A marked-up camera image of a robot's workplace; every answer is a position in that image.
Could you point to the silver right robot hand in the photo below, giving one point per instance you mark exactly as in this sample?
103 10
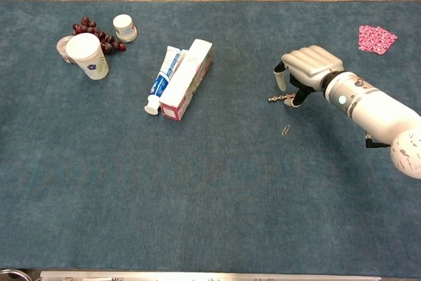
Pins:
312 64

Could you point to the red patterned cloth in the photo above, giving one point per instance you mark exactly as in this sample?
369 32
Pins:
376 39

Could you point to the gold paper clip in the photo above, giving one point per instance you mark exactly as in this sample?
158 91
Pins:
285 129

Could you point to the white pink toothpaste box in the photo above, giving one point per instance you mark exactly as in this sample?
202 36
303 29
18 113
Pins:
187 80

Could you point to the teal felt table mat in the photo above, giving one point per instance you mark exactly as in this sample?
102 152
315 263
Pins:
210 169

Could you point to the white toothpaste tube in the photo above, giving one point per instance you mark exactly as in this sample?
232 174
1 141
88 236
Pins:
162 77

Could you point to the small white jar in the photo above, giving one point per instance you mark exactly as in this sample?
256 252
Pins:
125 28

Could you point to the dark red grape bunch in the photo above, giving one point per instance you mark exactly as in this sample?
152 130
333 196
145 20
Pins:
103 37

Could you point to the white flower paper cup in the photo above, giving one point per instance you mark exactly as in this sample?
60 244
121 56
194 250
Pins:
88 55

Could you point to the grey tape roll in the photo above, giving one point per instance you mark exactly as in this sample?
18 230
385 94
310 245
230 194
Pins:
63 47

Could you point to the round metal part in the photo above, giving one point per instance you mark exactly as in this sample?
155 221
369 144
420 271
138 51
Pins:
14 275

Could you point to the silver metal rail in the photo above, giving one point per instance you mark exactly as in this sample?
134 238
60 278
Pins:
210 275

